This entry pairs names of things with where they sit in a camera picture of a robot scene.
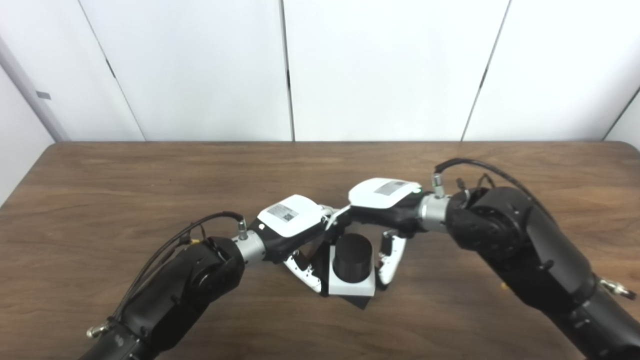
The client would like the white and black left hand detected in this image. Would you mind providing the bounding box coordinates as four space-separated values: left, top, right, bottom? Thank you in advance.
247 194 346 296

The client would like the white and black right hand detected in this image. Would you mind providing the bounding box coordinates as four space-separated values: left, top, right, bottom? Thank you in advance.
327 177 426 291

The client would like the black peg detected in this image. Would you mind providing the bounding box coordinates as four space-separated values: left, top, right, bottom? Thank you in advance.
305 233 375 311

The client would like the white square piece with hole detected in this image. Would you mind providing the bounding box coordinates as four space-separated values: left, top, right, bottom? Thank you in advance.
327 245 377 297

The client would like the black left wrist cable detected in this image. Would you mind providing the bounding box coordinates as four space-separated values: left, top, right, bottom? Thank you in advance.
86 211 248 341

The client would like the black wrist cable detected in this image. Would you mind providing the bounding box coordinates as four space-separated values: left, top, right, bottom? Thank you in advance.
432 158 637 301
86 211 248 341

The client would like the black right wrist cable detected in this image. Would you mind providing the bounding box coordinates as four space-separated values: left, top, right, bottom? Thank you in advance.
432 158 637 301

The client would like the grey wall corner post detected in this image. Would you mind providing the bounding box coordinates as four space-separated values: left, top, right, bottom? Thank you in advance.
0 35 71 142

